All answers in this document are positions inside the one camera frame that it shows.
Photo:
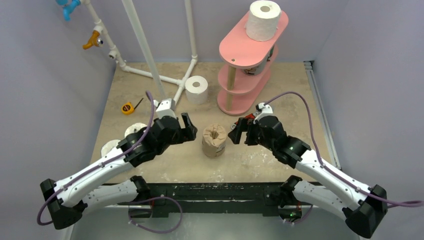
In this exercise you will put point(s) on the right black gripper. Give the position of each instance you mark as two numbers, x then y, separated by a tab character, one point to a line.
247	131

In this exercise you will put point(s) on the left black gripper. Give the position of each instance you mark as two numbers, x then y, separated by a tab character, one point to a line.
187	133

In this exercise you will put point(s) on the brown paper roll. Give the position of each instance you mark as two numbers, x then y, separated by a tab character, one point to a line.
214	138

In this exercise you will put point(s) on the green paper roll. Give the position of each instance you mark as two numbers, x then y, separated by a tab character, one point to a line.
271	54

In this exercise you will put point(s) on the white paper towel roll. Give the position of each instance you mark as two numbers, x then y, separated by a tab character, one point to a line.
263	18

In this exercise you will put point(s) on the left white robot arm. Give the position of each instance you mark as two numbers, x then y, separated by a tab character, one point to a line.
64	198

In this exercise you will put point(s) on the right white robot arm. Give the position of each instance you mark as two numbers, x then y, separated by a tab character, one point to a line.
362	207

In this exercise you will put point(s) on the pink three-tier shelf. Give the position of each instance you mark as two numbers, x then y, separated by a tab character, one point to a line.
238	90

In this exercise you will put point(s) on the yellow tape measure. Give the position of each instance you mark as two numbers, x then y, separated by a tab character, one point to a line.
128	108

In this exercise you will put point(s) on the orange pipe valve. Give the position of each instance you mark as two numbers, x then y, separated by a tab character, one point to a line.
94	41

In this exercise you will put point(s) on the blue pipe valve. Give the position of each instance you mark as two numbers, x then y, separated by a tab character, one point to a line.
68	6

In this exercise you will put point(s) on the red handled adjustable wrench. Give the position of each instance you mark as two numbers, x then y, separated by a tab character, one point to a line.
251	116

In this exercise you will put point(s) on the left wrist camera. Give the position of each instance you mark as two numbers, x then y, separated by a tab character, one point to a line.
165	108

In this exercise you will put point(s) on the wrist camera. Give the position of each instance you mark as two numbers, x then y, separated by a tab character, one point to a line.
165	108
263	110

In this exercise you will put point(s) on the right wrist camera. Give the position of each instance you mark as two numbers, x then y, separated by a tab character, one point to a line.
263	110

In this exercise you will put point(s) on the white pvc pipe frame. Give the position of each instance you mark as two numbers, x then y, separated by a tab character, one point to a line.
143	43

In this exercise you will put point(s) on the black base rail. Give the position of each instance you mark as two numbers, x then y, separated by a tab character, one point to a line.
269	199

